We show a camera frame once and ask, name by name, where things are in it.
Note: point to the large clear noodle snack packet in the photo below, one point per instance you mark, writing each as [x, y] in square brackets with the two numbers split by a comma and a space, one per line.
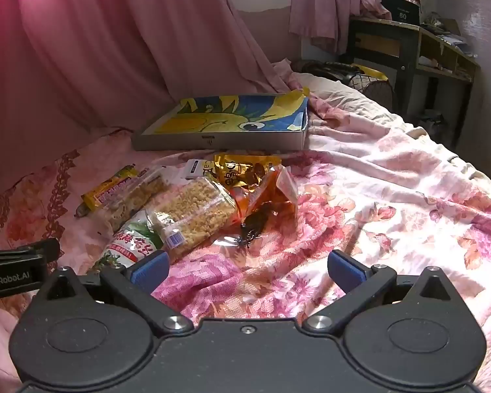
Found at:
[196, 213]

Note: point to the pink curtain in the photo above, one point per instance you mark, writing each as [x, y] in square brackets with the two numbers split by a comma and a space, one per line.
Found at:
[106, 49]

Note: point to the black box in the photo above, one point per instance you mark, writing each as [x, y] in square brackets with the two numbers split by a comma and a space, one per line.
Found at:
[401, 8]

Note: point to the yellow blue printed liner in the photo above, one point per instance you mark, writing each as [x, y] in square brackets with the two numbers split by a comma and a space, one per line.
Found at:
[229, 114]

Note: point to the wooden desk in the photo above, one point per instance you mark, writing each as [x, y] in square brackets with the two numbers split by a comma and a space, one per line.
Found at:
[407, 49]

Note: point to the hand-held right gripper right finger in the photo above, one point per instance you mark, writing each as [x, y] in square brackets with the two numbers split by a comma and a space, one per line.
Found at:
[345, 271]

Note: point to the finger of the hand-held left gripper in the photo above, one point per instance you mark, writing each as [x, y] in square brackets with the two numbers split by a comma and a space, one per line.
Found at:
[32, 249]

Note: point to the yellow green snack bar packet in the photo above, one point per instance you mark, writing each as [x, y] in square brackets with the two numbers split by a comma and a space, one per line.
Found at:
[106, 190]

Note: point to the green white snack packet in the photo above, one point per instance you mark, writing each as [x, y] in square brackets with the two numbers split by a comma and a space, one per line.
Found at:
[127, 245]

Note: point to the black mesh basket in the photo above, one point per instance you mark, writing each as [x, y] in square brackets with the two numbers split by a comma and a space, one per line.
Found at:
[374, 90]

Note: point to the small clear noodle snack packet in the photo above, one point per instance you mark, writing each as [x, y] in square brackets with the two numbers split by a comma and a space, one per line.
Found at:
[139, 194]

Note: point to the pink floral blanket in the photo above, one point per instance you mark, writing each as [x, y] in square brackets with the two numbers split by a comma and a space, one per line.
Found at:
[392, 196]

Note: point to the purple hanging cloth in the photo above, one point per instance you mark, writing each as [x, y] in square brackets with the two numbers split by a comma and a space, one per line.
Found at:
[331, 8]

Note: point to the dark blue stick packet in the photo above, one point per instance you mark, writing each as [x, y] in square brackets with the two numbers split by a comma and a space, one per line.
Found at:
[198, 168]

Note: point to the orange clear snack packet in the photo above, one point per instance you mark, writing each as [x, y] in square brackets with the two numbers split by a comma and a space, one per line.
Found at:
[266, 196]

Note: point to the blue yellow box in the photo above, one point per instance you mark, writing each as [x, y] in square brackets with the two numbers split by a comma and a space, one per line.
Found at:
[229, 141]

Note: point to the pile of papers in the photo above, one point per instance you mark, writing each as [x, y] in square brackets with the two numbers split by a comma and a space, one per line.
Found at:
[450, 39]

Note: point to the gold snack packet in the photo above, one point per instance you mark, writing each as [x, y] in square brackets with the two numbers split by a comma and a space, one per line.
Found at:
[245, 168]

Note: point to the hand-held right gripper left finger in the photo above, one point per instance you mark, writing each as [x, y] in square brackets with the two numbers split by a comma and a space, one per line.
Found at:
[149, 271]

